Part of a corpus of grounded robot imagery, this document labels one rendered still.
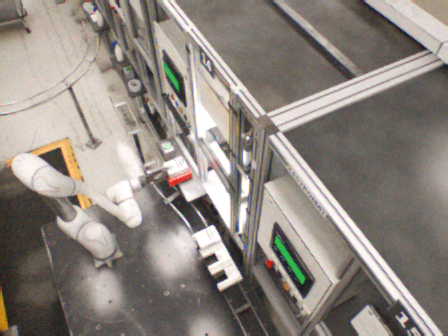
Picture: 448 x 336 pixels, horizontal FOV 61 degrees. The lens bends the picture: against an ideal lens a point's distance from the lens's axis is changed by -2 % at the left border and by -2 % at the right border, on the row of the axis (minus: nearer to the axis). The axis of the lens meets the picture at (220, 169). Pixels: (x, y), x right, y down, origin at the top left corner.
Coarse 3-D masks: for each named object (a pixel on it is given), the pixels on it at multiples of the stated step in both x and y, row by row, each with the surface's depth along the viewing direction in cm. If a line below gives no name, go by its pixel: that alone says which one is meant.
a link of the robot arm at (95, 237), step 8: (88, 224) 231; (96, 224) 228; (80, 232) 230; (88, 232) 224; (96, 232) 224; (104, 232) 227; (80, 240) 230; (88, 240) 223; (96, 240) 223; (104, 240) 227; (112, 240) 235; (88, 248) 227; (96, 248) 226; (104, 248) 229; (112, 248) 237; (96, 256) 235; (104, 256) 236
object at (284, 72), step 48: (192, 0) 174; (240, 0) 173; (288, 0) 173; (336, 0) 172; (384, 0) 158; (240, 48) 153; (288, 48) 153; (384, 48) 152; (432, 48) 146; (240, 96) 134; (288, 96) 137; (336, 96) 134
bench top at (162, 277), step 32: (160, 192) 272; (160, 224) 257; (192, 224) 257; (64, 256) 245; (128, 256) 244; (160, 256) 244; (192, 256) 244; (64, 288) 233; (96, 288) 232; (128, 288) 232; (160, 288) 232; (192, 288) 232; (96, 320) 221; (128, 320) 221; (160, 320) 221; (192, 320) 221; (224, 320) 220; (256, 320) 220
